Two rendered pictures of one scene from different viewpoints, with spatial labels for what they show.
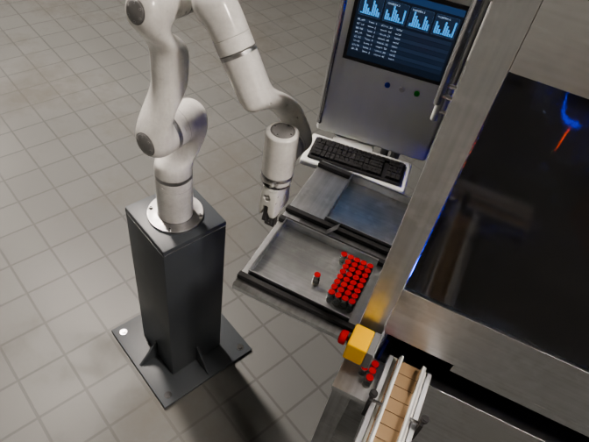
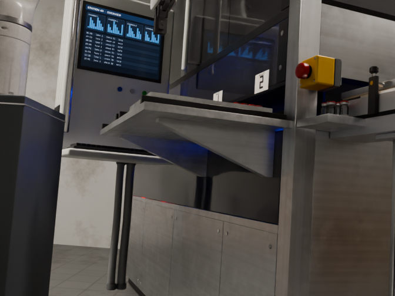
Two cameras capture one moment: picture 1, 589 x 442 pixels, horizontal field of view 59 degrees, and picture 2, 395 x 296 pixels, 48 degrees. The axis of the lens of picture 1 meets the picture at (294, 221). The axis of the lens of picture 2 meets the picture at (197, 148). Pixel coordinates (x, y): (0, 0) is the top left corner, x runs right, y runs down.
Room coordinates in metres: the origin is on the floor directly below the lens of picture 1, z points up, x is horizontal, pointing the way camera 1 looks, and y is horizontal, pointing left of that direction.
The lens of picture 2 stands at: (0.07, 0.67, 0.69)
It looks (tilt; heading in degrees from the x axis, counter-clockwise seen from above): 5 degrees up; 322
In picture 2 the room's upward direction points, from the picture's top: 4 degrees clockwise
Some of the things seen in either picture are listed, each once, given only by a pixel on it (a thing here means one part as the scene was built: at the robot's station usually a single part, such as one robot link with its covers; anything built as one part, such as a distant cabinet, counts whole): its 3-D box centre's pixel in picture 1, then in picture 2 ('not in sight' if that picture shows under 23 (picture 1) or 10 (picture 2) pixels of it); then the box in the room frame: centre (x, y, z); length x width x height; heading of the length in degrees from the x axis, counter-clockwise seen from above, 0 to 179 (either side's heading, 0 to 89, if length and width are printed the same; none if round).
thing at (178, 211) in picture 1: (174, 194); (2, 65); (1.20, 0.41, 0.95); 0.19 x 0.19 x 0.18
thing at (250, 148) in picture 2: not in sight; (216, 148); (0.96, -0.10, 0.79); 0.34 x 0.03 x 0.13; 72
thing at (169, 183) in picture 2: not in sight; (171, 176); (1.80, -0.55, 0.73); 1.98 x 0.01 x 0.25; 162
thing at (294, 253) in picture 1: (315, 267); (197, 113); (1.05, -0.09, 0.90); 0.34 x 0.26 x 0.04; 72
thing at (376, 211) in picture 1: (381, 216); not in sight; (1.34, -0.30, 0.90); 0.34 x 0.26 x 0.04; 72
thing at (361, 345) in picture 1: (361, 345); (319, 73); (0.74, -0.24, 0.99); 0.08 x 0.07 x 0.07; 72
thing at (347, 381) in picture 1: (363, 379); (334, 124); (0.71, -0.27, 0.87); 0.14 x 0.13 x 0.02; 72
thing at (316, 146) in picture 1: (357, 160); (118, 151); (1.73, -0.21, 0.82); 0.40 x 0.14 x 0.02; 79
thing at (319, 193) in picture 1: (344, 244); (190, 130); (1.20, -0.18, 0.87); 0.70 x 0.48 x 0.02; 162
